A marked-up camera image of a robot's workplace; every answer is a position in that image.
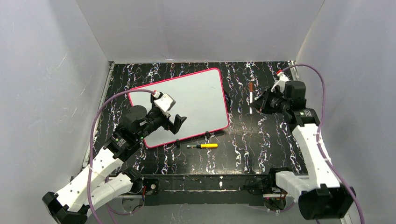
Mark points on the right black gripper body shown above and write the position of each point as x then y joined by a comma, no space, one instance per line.
268,102

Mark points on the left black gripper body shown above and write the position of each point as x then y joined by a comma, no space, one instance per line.
170,122

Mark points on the white marker pen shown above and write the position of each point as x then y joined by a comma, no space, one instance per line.
251,90

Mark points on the pink framed whiteboard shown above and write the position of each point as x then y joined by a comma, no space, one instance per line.
199,97

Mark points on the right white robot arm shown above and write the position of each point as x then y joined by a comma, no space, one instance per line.
320,195

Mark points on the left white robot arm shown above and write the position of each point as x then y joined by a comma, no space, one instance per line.
76,201

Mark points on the black board clip right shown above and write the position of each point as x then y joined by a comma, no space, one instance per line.
208,135

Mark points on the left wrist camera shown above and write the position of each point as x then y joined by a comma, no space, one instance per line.
164,102

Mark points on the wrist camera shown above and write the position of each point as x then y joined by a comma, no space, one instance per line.
164,102
279,85

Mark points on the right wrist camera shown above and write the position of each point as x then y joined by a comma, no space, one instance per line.
279,85

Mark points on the yellow handled screwdriver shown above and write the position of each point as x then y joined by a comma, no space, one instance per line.
207,145

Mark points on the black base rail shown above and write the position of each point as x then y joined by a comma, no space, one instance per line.
248,189

